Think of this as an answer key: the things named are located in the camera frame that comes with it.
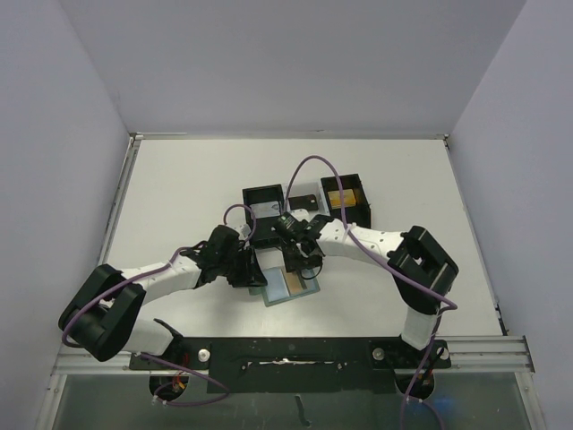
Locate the gold credit card in bin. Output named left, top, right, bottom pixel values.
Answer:
left=328, top=189, right=358, bottom=209

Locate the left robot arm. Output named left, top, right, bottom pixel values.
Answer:
left=58, top=225, right=268, bottom=368

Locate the silver card in left bin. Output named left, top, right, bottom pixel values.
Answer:
left=251, top=201, right=281, bottom=218

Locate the green card holder wallet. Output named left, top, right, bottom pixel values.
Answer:
left=248, top=267, right=321, bottom=307

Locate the black card in white bin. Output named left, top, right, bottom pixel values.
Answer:
left=288, top=194, right=319, bottom=211

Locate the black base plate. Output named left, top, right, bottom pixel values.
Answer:
left=129, top=337, right=451, bottom=394

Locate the white middle bin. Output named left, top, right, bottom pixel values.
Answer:
left=285, top=181, right=329, bottom=221

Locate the black right bin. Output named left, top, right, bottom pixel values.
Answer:
left=321, top=174, right=372, bottom=228

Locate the gold credit card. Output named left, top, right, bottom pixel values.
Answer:
left=284, top=272, right=306, bottom=297
left=328, top=189, right=358, bottom=209

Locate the aluminium front rail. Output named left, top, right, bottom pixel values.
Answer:
left=51, top=336, right=535, bottom=375

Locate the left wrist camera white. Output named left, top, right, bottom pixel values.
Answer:
left=237, top=224, right=252, bottom=240

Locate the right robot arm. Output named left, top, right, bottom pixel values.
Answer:
left=271, top=212, right=459, bottom=366

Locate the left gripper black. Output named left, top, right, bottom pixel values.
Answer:
left=218, top=245, right=266, bottom=288

